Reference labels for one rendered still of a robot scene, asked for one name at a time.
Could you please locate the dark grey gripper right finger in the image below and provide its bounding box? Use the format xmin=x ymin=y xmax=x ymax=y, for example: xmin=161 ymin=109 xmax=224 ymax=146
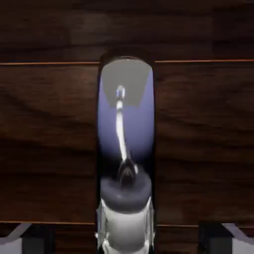
xmin=198 ymin=222 xmax=254 ymax=254

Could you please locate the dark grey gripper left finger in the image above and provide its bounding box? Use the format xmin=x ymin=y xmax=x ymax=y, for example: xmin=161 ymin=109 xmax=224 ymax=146
xmin=0 ymin=222 xmax=56 ymax=254

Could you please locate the dark wood cabinet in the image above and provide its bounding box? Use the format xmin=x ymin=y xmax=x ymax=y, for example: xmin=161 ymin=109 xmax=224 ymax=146
xmin=0 ymin=0 xmax=254 ymax=254

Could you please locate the dark wood cabinet door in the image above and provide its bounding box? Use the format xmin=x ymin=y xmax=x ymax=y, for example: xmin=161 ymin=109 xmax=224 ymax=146
xmin=0 ymin=60 xmax=254 ymax=227

